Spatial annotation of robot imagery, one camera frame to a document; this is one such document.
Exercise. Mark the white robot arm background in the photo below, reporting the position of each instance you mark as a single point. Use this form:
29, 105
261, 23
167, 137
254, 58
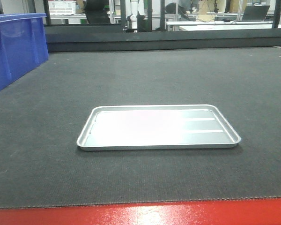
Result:
135, 12

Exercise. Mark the black conveyor belt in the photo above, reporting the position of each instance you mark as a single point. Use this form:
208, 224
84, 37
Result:
42, 114

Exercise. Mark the red conveyor edge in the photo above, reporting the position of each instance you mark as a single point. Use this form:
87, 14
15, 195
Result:
218, 212

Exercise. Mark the silver metal tray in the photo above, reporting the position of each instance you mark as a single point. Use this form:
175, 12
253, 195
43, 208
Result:
157, 127

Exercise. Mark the black office chair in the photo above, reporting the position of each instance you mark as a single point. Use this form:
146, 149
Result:
95, 11

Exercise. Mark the white table background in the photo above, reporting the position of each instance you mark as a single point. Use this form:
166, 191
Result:
216, 25

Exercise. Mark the white storage basket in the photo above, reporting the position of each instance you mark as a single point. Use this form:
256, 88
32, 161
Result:
62, 7

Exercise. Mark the blue plastic crate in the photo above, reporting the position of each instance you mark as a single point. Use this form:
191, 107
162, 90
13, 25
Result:
23, 45

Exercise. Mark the black laptop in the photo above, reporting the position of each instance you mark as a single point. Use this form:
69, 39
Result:
255, 13

